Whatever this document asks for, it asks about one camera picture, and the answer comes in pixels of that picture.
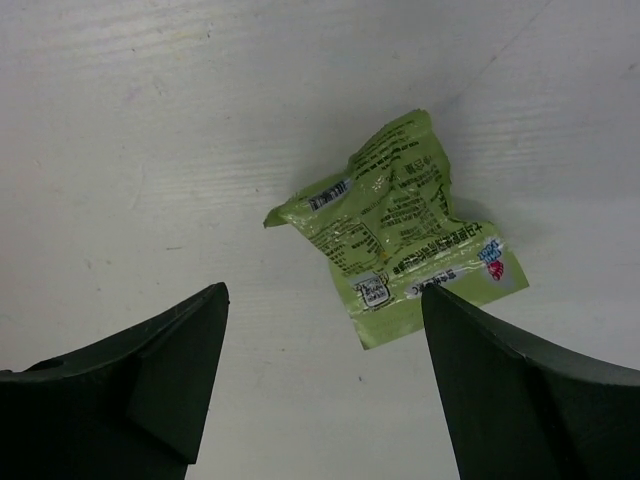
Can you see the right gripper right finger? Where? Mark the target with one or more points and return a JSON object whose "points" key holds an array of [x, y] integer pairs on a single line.
{"points": [[518, 406]]}

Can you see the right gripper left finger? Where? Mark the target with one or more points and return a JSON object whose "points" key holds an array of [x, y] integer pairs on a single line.
{"points": [[131, 406]]}

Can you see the small green candy packet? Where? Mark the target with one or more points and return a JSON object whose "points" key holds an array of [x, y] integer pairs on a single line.
{"points": [[387, 226]]}

